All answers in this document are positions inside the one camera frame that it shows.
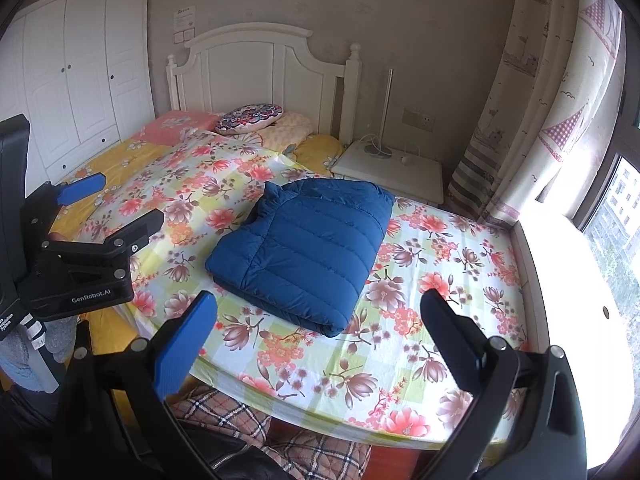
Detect white window sill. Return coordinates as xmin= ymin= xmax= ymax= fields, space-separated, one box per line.
xmin=510 ymin=210 xmax=632 ymax=463

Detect round patterned cushion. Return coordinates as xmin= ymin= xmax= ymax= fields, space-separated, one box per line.
xmin=215 ymin=103 xmax=286 ymax=135

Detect window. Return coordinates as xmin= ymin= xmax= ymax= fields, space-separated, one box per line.
xmin=570 ymin=10 xmax=640 ymax=341

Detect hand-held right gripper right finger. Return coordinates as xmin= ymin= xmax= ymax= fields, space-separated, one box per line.
xmin=420 ymin=289 xmax=588 ymax=480

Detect blue puffer jacket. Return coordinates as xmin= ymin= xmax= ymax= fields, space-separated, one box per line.
xmin=204 ymin=180 xmax=395 ymax=338

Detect yellow pillow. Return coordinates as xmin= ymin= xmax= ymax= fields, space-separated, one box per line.
xmin=294 ymin=132 xmax=346 ymax=177

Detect white bed headboard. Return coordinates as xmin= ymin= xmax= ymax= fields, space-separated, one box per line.
xmin=166 ymin=22 xmax=362 ymax=144

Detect white nightstand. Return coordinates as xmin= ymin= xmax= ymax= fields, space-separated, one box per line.
xmin=330 ymin=139 xmax=445 ymax=207

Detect wall socket panel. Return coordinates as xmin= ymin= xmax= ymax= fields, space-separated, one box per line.
xmin=402 ymin=107 xmax=436 ymax=131

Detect person's left forearm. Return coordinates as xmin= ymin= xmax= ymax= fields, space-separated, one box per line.
xmin=0 ymin=317 xmax=77 ymax=396

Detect printed curtain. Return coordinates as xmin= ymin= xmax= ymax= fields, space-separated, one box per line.
xmin=447 ymin=0 xmax=627 ymax=229

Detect wall paper notice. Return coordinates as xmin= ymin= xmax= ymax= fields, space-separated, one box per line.
xmin=172 ymin=5 xmax=197 ymax=44

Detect white wardrobe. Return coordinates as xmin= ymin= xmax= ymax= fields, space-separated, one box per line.
xmin=0 ymin=0 xmax=156 ymax=196

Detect white lamp cable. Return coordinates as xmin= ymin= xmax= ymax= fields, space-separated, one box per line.
xmin=357 ymin=133 xmax=387 ymax=157

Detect floral quilt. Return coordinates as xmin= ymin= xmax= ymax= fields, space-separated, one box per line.
xmin=82 ymin=127 xmax=532 ymax=450

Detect plaid pants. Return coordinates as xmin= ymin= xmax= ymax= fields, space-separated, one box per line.
xmin=167 ymin=385 xmax=374 ymax=480

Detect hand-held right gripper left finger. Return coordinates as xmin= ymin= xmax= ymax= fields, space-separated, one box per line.
xmin=55 ymin=290 xmax=221 ymax=480

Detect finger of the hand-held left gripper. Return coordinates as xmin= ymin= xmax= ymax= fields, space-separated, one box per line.
xmin=39 ymin=209 xmax=166 ymax=282
xmin=20 ymin=172 xmax=109 ymax=242

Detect beige checked pillow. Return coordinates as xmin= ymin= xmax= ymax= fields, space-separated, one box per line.
xmin=257 ymin=110 xmax=314 ymax=154

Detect yellow pink patchwork bedsheet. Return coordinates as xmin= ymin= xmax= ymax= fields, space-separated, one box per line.
xmin=50 ymin=109 xmax=225 ymax=441

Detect white stick desk lamp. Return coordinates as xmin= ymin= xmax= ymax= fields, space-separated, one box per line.
xmin=362 ymin=67 xmax=397 ymax=159

